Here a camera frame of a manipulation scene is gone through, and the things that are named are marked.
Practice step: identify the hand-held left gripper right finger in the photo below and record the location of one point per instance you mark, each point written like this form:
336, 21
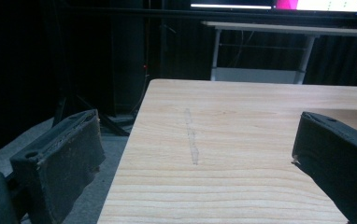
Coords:
338, 161

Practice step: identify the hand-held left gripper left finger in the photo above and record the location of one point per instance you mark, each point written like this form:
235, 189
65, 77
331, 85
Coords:
64, 158

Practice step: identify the black metal stand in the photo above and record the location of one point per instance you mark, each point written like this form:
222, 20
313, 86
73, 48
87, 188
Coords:
83, 105

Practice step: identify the white metal-legged table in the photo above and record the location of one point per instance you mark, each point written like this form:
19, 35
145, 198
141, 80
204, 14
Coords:
288, 46

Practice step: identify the strip of clear tape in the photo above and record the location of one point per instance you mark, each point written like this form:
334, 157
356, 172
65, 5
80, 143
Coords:
191, 137

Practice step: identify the lit monitor screen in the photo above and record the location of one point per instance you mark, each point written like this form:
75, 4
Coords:
279, 5

